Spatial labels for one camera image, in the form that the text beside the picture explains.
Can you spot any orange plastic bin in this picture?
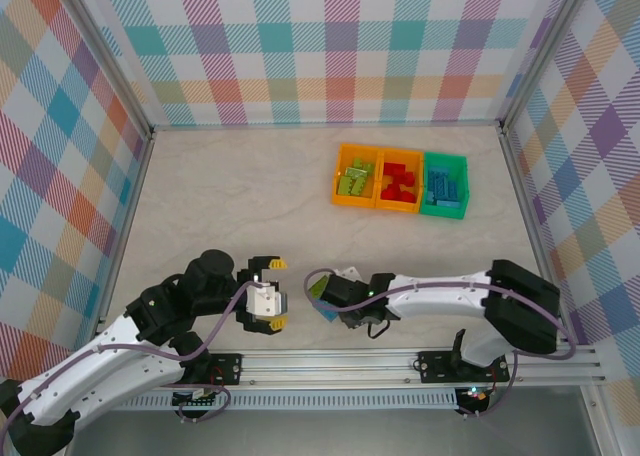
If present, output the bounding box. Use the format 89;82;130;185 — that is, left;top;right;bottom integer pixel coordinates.
374;148;426;213
330;143;384;210

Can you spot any small green circuit board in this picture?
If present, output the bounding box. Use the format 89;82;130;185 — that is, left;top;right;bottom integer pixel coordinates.
172;385;221;408

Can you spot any green plastic bin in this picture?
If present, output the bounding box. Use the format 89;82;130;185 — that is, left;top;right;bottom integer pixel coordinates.
418;150;471;221

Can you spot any small controller board with LED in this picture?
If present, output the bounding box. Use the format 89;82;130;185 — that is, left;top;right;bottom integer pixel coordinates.
459;385;490;405

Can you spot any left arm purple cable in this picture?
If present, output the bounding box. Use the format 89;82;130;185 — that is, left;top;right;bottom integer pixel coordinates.
4;281;256;423

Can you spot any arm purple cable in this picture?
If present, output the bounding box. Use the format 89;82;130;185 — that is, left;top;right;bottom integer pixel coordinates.
303;267;576;420
4;281;256;423

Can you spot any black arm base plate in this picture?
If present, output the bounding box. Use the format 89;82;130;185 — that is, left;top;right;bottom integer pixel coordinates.
416;349;501;383
189;353;245;386

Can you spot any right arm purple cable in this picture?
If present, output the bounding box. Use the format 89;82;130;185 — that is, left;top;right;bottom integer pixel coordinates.
303;267;576;420

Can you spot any wide aluminium mounting rail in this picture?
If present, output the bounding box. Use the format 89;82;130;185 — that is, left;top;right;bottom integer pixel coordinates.
54;348;609;392

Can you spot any aluminium frame rail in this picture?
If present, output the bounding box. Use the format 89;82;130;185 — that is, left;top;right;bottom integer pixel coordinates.
88;128;157;351
149;119;506;133
499;125;609;382

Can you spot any slotted white cable duct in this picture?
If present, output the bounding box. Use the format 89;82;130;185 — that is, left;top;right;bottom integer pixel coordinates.
79;393;460;411

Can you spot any aluminium frame post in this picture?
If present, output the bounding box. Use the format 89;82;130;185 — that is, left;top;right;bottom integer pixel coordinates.
498;0;600;130
582;390;619;456
58;0;155;140

